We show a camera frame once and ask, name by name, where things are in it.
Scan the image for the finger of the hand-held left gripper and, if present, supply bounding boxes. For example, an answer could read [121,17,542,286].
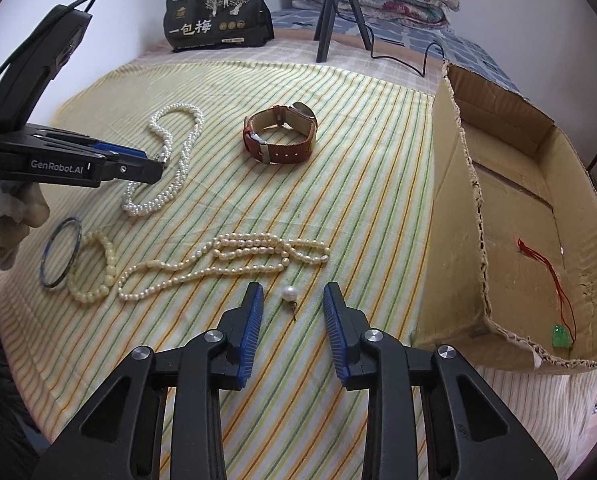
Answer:
[91,140,147,159]
[100,156,164,184]

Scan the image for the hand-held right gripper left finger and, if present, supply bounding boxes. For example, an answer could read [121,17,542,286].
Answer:
[31,282,265,480]

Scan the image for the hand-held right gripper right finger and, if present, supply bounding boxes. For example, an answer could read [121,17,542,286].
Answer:
[323,282,559,480]

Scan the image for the single pearl earring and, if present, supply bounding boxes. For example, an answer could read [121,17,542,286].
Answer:
[281,286,300,322]

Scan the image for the white pearl necklace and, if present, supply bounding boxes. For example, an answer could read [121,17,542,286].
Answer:
[121,102,205,217]

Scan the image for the black bangle ring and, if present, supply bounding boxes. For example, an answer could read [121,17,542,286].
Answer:
[40,216,83,289]

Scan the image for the long cream pearl necklace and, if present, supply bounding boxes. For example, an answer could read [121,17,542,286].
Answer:
[117,232,330,304]

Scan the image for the cream bead bracelet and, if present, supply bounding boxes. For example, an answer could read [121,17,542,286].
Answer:
[68,231,116,304]

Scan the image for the cardboard box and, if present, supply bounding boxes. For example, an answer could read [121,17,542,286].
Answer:
[412,59,597,376]

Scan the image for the brown leather watch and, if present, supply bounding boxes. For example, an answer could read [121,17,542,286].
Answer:
[242,102,318,165]

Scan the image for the red cord jade pendant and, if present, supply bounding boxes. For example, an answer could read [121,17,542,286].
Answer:
[516,238,577,350]

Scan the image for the person's left hand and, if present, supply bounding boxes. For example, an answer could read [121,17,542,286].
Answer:
[0,182,49,283]

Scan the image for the yellow striped cloth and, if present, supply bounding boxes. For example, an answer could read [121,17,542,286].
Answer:
[0,60,597,480]

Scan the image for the black snack bag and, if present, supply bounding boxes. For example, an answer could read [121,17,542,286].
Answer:
[163,0,275,52]

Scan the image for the black tripod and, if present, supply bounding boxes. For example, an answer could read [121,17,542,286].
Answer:
[315,0,374,63]

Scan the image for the blue patterned bed sheet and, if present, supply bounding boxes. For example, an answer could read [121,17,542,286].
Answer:
[268,7,524,96]

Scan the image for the black power cable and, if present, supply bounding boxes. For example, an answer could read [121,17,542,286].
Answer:
[368,35,444,78]

